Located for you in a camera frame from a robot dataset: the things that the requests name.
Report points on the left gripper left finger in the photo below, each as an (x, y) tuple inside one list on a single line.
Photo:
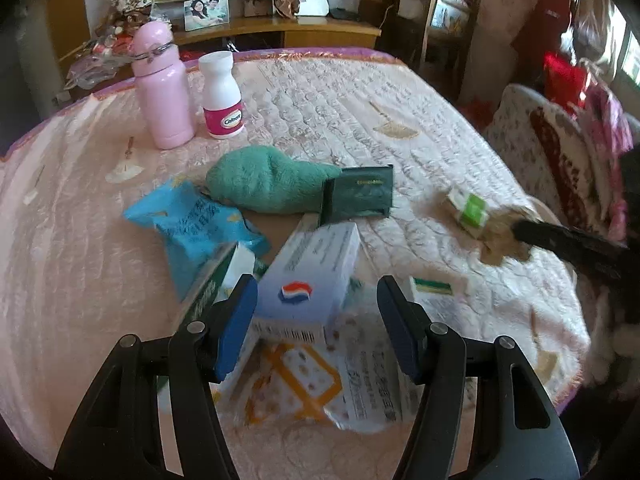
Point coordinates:
[(115, 432)]

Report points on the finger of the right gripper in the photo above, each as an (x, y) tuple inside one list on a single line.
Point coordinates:
[(591, 254)]

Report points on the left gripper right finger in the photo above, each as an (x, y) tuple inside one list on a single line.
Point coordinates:
[(517, 432)]

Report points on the small green white box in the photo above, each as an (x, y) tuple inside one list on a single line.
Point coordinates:
[(469, 210)]

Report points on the orange white snack wrapper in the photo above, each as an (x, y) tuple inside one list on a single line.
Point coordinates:
[(352, 382)]

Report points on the white green milk carton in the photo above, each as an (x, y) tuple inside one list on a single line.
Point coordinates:
[(215, 282)]

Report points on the blue white medicine box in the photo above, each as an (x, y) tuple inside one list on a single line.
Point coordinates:
[(305, 286)]

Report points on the dark green sachet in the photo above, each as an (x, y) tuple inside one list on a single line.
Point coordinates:
[(360, 192)]

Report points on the watermelon frost medicine box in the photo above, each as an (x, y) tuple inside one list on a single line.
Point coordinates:
[(438, 301)]

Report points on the pink pajamas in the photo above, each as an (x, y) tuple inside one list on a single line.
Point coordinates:
[(608, 137)]

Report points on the red bag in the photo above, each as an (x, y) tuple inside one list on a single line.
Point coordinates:
[(564, 84)]

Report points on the blue snack bag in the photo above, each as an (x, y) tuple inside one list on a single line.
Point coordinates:
[(192, 227)]

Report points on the wooden chair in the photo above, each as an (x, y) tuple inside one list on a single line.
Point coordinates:
[(433, 37)]

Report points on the green fuzzy cloth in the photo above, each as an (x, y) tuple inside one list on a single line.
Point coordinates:
[(263, 179)]

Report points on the white pill bottle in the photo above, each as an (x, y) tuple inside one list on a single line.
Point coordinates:
[(221, 95)]

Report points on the pink thermos bottle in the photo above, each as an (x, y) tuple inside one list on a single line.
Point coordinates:
[(162, 86)]

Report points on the wooden tv cabinet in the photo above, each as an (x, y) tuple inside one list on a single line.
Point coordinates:
[(98, 61)]

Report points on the framed couple photo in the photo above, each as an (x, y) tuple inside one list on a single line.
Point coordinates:
[(200, 14)]

